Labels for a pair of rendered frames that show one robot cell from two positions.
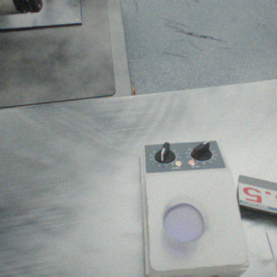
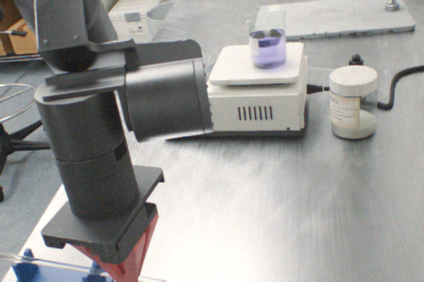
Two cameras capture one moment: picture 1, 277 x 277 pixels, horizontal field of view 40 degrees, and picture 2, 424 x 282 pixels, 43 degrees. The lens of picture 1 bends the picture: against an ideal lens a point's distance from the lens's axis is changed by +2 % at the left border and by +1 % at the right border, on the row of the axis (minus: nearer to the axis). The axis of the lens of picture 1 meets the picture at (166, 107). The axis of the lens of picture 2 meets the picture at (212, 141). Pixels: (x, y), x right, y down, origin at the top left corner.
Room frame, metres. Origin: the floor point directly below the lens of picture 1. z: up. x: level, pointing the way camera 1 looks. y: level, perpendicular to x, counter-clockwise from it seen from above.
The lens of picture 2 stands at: (-0.07, 0.63, 1.13)
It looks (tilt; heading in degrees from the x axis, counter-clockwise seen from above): 31 degrees down; 294
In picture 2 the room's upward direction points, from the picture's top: 9 degrees counter-clockwise
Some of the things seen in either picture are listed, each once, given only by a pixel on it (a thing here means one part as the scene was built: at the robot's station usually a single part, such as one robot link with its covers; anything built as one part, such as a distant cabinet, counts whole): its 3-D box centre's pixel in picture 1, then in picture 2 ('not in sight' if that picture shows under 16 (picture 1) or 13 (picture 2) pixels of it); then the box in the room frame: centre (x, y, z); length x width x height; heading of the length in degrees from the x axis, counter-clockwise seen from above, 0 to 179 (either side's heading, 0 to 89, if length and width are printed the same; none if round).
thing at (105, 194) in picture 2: not in sight; (99, 180); (0.17, 0.32, 0.89); 0.10 x 0.07 x 0.07; 90
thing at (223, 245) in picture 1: (193, 217); (258, 63); (0.14, -0.04, 0.83); 0.12 x 0.12 x 0.01; 7
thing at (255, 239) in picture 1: (263, 239); not in sight; (0.13, -0.15, 0.76); 0.06 x 0.06 x 0.02
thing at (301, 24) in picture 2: not in sight; (330, 16); (0.10, -0.45, 0.76); 0.30 x 0.20 x 0.01; 11
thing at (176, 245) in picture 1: (185, 225); (267, 38); (0.12, -0.03, 0.87); 0.06 x 0.05 x 0.08; 86
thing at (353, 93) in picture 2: not in sight; (353, 102); (0.01, -0.02, 0.79); 0.06 x 0.06 x 0.08
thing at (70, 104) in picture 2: not in sight; (89, 114); (0.16, 0.32, 0.95); 0.07 x 0.06 x 0.07; 23
